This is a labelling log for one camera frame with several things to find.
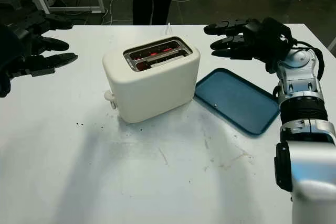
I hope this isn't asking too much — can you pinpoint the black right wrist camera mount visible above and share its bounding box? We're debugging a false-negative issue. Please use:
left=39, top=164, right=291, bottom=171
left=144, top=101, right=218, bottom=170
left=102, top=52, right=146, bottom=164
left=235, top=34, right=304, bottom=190
left=258, top=17, right=294, bottom=74

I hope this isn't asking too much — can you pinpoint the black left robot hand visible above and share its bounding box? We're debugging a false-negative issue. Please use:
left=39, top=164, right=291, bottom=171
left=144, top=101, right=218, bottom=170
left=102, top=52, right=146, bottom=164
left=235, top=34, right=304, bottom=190
left=0, top=10, right=79, bottom=98

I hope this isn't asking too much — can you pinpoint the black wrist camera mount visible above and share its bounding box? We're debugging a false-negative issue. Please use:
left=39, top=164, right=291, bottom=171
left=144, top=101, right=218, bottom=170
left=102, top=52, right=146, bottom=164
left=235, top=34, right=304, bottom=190
left=258, top=17, right=294, bottom=74
left=0, top=23, right=28, bottom=78

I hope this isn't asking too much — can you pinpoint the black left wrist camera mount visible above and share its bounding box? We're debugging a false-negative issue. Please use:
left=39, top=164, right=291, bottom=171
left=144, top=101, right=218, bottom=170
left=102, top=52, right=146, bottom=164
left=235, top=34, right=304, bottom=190
left=0, top=23, right=28, bottom=78

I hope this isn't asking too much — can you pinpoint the cream white two-slot toaster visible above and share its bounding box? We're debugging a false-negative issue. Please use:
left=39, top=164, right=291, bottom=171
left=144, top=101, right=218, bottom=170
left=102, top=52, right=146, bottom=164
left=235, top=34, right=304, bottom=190
left=102, top=36, right=202, bottom=124

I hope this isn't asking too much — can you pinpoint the blue rectangular plastic tray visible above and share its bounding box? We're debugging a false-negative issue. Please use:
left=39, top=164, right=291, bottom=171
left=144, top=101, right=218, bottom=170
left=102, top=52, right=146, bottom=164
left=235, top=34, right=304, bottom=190
left=193, top=68, right=281, bottom=137

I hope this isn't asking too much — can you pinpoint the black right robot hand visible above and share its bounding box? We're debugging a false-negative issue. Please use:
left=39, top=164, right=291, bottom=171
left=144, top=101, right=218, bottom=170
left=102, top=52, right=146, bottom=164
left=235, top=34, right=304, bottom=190
left=204, top=18, right=266, bottom=61

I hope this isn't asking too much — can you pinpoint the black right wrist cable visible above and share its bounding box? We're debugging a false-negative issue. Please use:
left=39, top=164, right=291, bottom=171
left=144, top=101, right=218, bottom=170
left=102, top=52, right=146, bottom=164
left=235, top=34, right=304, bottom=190
left=288, top=39, right=325, bottom=80

